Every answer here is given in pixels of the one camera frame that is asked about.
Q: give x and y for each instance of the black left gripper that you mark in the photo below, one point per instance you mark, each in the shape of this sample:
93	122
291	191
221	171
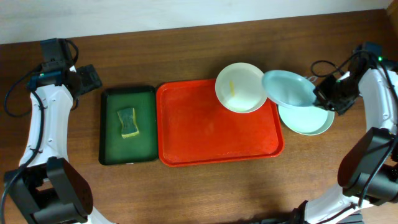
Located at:
88	78

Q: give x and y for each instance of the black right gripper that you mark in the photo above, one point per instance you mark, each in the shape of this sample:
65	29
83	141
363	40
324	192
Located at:
327	98

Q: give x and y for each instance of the pale green plate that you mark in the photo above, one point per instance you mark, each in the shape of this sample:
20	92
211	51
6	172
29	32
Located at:
306	120

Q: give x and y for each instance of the light blue plate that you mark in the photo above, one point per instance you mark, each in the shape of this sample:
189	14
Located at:
288	89

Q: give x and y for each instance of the yellow green sponge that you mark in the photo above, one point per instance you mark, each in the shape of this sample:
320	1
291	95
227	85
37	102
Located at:
127	117

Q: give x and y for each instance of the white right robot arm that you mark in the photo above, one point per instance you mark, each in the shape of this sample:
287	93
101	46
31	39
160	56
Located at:
364	179

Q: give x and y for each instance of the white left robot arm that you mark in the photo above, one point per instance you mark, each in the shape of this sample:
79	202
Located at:
45	187

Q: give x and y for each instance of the dark green tray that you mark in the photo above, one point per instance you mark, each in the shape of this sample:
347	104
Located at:
143	147

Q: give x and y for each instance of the red plastic tray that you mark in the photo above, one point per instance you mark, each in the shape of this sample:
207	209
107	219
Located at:
195	128

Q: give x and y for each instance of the cream white plate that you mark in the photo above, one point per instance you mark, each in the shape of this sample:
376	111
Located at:
238	88

